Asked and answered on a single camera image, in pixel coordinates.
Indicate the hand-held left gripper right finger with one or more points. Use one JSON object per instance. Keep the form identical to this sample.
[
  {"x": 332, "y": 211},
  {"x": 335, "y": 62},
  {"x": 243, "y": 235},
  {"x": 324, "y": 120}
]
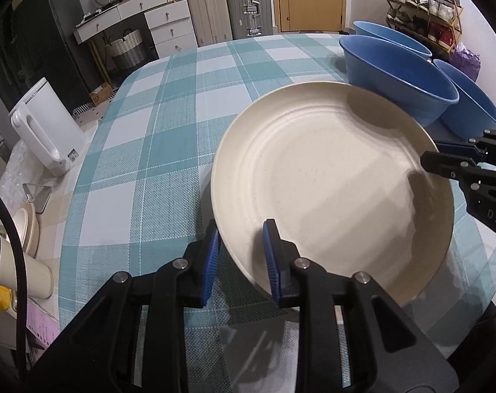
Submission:
[{"x": 272, "y": 262}]

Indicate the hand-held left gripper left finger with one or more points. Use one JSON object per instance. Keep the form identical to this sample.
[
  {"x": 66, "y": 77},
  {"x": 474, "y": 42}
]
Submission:
[{"x": 210, "y": 262}]

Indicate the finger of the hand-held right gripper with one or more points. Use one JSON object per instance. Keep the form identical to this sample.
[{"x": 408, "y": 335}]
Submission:
[
  {"x": 452, "y": 146},
  {"x": 440, "y": 163}
]

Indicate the blue bowl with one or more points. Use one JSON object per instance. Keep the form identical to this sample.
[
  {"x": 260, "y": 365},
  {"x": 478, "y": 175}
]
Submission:
[
  {"x": 379, "y": 32},
  {"x": 395, "y": 73},
  {"x": 469, "y": 106}
]

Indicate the cream plate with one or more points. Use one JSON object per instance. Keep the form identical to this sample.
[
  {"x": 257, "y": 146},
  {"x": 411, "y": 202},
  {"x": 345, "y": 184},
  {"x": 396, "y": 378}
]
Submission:
[{"x": 334, "y": 172}]

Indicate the purple plastic bag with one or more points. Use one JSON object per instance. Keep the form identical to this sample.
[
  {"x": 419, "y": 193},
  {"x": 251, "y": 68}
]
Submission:
[{"x": 467, "y": 61}]

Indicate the wooden shoe rack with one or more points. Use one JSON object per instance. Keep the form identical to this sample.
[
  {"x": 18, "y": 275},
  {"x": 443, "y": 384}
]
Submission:
[{"x": 457, "y": 24}]

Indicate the beige checked cloth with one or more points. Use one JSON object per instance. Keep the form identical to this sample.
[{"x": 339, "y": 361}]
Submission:
[{"x": 55, "y": 213}]

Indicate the metal stand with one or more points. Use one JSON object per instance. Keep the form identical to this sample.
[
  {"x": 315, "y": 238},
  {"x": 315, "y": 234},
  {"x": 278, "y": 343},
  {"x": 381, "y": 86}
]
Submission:
[{"x": 39, "y": 198}]

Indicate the cream tumbler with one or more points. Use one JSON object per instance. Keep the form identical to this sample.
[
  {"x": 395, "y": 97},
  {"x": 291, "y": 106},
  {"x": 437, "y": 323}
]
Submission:
[{"x": 26, "y": 272}]

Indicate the cream lidded container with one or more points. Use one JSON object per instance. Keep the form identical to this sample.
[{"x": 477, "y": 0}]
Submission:
[{"x": 26, "y": 229}]

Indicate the small cardboard box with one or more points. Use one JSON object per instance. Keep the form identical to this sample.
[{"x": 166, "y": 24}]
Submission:
[{"x": 101, "y": 94}]

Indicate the white electric kettle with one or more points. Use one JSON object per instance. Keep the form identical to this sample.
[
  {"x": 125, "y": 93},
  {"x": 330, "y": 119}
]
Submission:
[{"x": 55, "y": 127}]

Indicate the bubble wrap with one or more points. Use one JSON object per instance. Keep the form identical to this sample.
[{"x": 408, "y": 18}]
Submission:
[{"x": 14, "y": 172}]

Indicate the woven laundry basket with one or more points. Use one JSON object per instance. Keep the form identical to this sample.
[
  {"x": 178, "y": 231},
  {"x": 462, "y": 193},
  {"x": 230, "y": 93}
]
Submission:
[{"x": 127, "y": 51}]

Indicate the silver suitcase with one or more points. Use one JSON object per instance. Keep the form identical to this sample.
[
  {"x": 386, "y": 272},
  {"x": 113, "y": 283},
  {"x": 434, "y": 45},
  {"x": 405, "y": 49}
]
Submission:
[{"x": 243, "y": 4}]

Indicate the white drawer desk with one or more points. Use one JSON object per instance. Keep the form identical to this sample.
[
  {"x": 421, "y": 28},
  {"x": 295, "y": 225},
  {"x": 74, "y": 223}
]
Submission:
[{"x": 170, "y": 12}]

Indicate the beige suitcase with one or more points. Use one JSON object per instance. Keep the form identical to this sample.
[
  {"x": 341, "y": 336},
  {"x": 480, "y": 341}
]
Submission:
[{"x": 207, "y": 8}]

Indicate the dark grey fridge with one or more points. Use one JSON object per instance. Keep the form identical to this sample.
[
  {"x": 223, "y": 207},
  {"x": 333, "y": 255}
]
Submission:
[{"x": 34, "y": 41}]

